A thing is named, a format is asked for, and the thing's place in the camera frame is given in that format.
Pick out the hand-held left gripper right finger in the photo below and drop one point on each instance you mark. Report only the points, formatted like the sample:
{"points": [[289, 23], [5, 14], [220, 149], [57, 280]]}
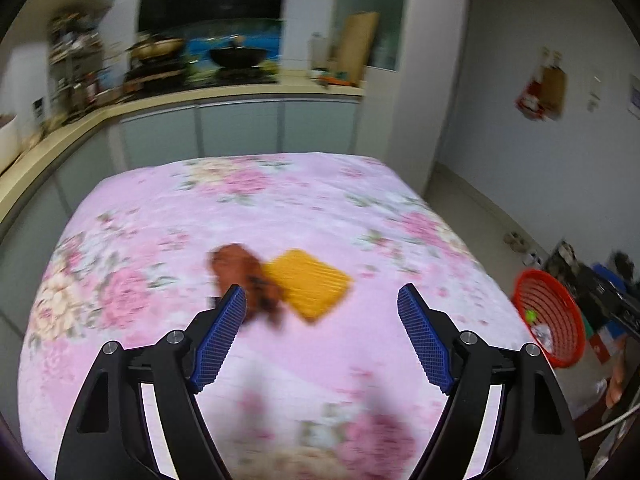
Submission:
{"points": [[425, 340]]}

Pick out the pair of grey shoes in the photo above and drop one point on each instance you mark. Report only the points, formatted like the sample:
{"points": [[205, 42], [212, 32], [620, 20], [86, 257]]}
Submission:
{"points": [[522, 250]]}

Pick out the green small wrapper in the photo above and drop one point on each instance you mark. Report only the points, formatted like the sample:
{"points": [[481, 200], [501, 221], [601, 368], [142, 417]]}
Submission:
{"points": [[530, 316]]}

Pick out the brown roast chicken toy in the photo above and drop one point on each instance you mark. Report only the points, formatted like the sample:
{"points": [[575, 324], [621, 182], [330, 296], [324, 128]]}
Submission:
{"points": [[240, 270]]}

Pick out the beige kitchen countertop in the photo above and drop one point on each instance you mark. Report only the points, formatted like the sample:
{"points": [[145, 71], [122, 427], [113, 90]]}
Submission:
{"points": [[225, 94]]}

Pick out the black wok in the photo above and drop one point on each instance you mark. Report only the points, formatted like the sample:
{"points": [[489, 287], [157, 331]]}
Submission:
{"points": [[237, 56]]}

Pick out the red wall hanging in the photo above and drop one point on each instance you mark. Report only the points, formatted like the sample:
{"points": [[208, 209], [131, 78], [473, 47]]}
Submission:
{"points": [[542, 85]]}

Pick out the black gas stove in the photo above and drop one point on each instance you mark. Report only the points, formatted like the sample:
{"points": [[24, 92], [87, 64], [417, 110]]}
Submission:
{"points": [[200, 80]]}

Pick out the metal spice rack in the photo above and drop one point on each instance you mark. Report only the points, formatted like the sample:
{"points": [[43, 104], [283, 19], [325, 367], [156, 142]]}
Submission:
{"points": [[75, 60]]}

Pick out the grey lower cabinets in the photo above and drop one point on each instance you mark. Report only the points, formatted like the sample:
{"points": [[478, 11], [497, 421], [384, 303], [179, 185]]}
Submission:
{"points": [[240, 130]]}

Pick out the red plastic basket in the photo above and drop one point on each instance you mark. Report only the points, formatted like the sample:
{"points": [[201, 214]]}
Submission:
{"points": [[575, 340]]}

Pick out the pink floral blanket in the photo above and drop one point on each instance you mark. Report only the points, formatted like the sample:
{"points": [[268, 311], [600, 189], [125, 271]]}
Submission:
{"points": [[300, 200]]}

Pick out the white rice cooker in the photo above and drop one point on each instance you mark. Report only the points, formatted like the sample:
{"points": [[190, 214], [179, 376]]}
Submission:
{"points": [[7, 140]]}

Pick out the blue backsplash poster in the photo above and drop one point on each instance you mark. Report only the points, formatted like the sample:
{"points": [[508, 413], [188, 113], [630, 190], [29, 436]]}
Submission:
{"points": [[275, 45]]}

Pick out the person's right hand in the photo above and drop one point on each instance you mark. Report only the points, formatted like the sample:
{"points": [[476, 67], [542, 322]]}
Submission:
{"points": [[617, 375]]}

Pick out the wooden cutting board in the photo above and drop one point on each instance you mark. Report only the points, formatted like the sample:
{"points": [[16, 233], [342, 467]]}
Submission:
{"points": [[357, 45]]}

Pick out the pan with lid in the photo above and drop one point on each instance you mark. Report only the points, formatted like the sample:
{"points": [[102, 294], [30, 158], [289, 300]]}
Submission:
{"points": [[155, 49]]}

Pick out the orange green utensil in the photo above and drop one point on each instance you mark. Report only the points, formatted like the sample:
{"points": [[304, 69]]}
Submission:
{"points": [[334, 80]]}

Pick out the yellow ribbed packing sheet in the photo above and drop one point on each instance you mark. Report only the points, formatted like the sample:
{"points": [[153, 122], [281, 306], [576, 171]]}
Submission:
{"points": [[310, 280]]}

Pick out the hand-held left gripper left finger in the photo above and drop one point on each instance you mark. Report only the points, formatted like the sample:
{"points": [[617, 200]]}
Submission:
{"points": [[220, 340]]}

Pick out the clear plastic bottle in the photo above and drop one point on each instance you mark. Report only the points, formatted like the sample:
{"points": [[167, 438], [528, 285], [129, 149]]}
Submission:
{"points": [[317, 52]]}

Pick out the white plastic bag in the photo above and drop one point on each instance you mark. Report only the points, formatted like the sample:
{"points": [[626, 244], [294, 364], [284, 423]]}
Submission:
{"points": [[542, 337]]}

